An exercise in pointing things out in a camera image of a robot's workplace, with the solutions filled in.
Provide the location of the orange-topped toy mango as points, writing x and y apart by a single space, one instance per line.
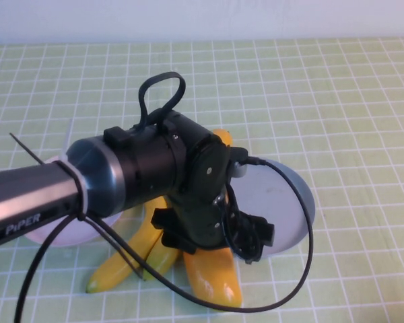
215 279

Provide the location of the shorter yellow toy banana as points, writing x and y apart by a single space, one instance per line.
161 262

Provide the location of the black zip tie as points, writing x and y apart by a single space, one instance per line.
27 148
121 255

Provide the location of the longer yellow toy banana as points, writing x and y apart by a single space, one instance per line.
111 269

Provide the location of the green checked tablecloth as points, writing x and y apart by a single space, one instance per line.
323 101

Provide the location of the pale blue round plate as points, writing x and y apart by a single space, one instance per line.
272 208

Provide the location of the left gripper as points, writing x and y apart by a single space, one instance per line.
202 218

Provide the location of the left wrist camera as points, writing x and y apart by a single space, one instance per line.
237 168

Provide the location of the yellow toy mango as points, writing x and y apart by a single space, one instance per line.
224 138

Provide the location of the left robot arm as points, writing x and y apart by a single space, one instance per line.
138 168

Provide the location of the pale pink round plate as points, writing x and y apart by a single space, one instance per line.
70 239

